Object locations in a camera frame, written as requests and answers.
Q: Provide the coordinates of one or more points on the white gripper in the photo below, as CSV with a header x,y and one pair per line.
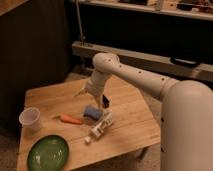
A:
x,y
95,90

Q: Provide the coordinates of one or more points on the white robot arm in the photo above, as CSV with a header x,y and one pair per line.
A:
x,y
186,131

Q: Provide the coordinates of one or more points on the green ceramic bowl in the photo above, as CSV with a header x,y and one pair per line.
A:
x,y
49,153

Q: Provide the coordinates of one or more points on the blue sponge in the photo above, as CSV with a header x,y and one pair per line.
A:
x,y
92,112

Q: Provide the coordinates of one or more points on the white plastic bottle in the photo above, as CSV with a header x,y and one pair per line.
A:
x,y
98,130

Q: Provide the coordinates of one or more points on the orange carrot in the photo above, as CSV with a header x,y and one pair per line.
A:
x,y
68,119

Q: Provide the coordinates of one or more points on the wooden table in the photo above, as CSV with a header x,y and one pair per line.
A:
x,y
133,124

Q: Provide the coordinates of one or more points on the clear plastic cup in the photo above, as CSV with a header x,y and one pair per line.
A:
x,y
31,118

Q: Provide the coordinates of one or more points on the metal vertical pole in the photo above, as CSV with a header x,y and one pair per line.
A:
x,y
82,37

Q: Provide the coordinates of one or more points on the upper cluttered shelf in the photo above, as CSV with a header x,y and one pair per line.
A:
x,y
164,7

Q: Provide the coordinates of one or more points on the grey metal shelf rail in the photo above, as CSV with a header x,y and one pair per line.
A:
x,y
146,61

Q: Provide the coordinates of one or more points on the black handle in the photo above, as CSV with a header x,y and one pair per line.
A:
x,y
185,63

